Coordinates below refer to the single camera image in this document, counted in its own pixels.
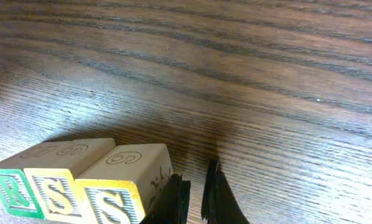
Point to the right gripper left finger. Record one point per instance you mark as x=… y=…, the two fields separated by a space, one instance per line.
x=171 y=207

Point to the yellow S block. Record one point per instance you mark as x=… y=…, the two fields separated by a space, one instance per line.
x=51 y=169
x=123 y=185

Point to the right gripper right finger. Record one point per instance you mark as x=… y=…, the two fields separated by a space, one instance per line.
x=218 y=203

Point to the green R block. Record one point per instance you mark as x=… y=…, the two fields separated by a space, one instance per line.
x=15 y=191

